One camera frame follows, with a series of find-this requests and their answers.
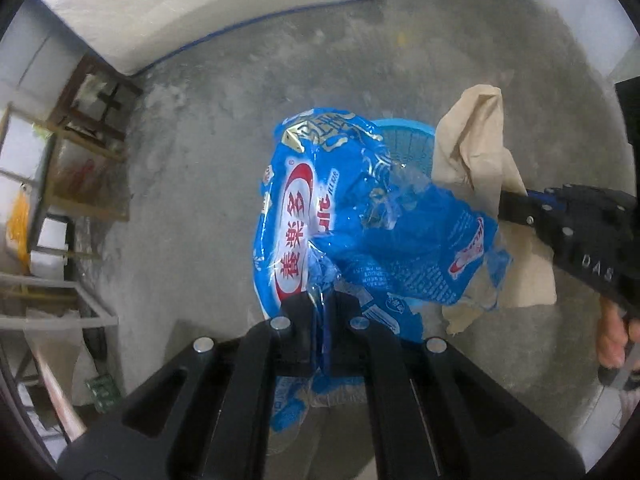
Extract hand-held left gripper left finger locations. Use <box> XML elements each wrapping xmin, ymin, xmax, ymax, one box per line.
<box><xmin>57</xmin><ymin>292</ymin><xmax>321</xmax><ymax>480</ymax></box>

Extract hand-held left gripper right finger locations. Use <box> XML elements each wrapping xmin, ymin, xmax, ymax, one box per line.
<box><xmin>320</xmin><ymin>292</ymin><xmax>586</xmax><ymax>480</ymax></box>

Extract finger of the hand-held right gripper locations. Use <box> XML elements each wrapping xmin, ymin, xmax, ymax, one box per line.
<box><xmin>527</xmin><ymin>185</ymin><xmax>581</xmax><ymax>216</ymax></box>
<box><xmin>500</xmin><ymin>191</ymin><xmax>571</xmax><ymax>256</ymax></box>

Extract brown paper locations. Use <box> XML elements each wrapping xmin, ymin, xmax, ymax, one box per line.
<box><xmin>432</xmin><ymin>85</ymin><xmax>558</xmax><ymax>336</ymax></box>

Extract blue mesh plastic basket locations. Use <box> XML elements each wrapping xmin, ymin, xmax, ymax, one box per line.
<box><xmin>372</xmin><ymin>119</ymin><xmax>436</xmax><ymax>181</ymax></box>

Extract blue plastic bag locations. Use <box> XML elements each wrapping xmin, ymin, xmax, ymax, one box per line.
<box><xmin>252</xmin><ymin>107</ymin><xmax>513</xmax><ymax>433</ymax></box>

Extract person's right hand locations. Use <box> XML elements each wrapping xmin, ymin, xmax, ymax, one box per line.
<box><xmin>596</xmin><ymin>302</ymin><xmax>640</xmax><ymax>368</ymax></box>

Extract green carton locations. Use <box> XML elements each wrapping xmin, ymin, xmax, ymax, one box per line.
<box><xmin>85</xmin><ymin>372</ymin><xmax>121</xmax><ymax>413</ymax></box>

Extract white printed plastic bag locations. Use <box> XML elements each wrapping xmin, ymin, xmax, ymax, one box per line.
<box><xmin>50</xmin><ymin>137</ymin><xmax>126</xmax><ymax>201</ymax></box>

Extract dark wooden stool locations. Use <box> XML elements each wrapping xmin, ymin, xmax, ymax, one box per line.
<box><xmin>52</xmin><ymin>55</ymin><xmax>143</xmax><ymax>148</ymax></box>

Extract yellow plastic bag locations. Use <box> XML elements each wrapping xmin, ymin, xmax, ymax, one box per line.
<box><xmin>5</xmin><ymin>187</ymin><xmax>33</xmax><ymax>266</ymax></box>

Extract white crumpled cloth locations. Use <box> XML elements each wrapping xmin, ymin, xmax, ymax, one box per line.
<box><xmin>80</xmin><ymin>75</ymin><xmax>108</xmax><ymax>106</ymax></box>

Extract white mattress with blue edge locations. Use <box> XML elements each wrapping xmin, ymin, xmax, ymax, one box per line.
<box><xmin>32</xmin><ymin>0</ymin><xmax>373</xmax><ymax>76</ymax></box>

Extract grey refrigerator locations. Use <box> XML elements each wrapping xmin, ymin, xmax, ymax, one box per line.
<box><xmin>0</xmin><ymin>10</ymin><xmax>91</xmax><ymax>106</ymax></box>

